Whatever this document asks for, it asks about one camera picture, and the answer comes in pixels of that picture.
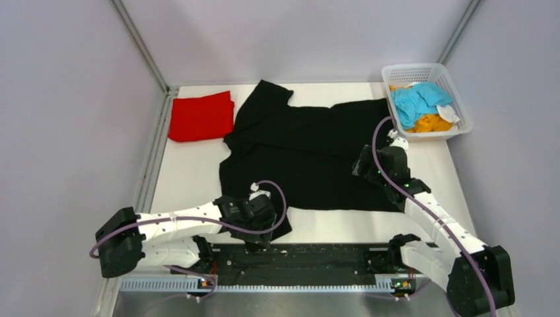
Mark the black t shirt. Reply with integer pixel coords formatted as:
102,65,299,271
219,80,398,213

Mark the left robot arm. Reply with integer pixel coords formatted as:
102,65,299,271
90,191,287,279

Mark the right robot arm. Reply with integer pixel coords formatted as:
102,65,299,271
352,145,516,316

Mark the orange t shirt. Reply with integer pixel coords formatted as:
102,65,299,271
389,84,454,133

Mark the white plastic laundry basket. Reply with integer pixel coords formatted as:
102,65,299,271
382,63,473,142

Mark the blue t shirt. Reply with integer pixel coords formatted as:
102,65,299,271
389,82,452,129

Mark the white garment in basket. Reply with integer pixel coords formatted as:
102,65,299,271
437,104,460,124

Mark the folded red t shirt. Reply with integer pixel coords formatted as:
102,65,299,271
168,91,234,143

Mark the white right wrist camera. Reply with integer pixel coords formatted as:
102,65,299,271
387,129,409,152

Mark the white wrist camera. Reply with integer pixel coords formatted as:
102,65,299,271
387,129,409,152
249,182,271,201

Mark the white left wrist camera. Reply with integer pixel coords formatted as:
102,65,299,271
249,182,271,201

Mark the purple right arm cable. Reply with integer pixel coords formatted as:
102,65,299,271
372,116,500,317

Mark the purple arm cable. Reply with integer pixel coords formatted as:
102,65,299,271
372,116,500,317
89,180,289,302

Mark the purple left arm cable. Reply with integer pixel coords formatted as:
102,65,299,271
89,180,289,302

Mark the aluminium front rail frame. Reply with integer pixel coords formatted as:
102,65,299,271
94,244,500,317

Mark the aluminium corner rail right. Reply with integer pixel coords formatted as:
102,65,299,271
437,0,485,64

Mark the aluminium corner rail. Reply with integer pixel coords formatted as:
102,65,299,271
109,0,170,94
437,0,485,64

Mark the aluminium corner rail left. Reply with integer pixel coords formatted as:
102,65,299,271
109,0,170,94

